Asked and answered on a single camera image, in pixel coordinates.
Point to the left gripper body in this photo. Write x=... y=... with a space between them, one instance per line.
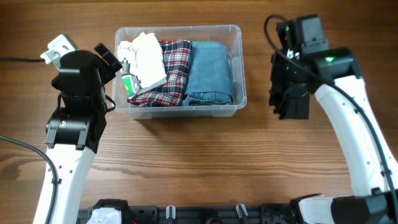
x=106 y=74

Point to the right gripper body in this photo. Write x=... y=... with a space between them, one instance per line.
x=290 y=73

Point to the white printed t-shirt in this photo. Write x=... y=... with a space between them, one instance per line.
x=143 y=67

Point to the black garment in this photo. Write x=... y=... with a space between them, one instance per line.
x=288 y=93

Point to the red navy plaid cloth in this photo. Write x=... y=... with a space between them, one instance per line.
x=177 y=55

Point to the blue denim jeans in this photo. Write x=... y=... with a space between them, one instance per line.
x=209 y=78

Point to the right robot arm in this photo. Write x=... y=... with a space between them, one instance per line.
x=372 y=166

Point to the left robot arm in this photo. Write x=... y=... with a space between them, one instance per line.
x=74 y=130

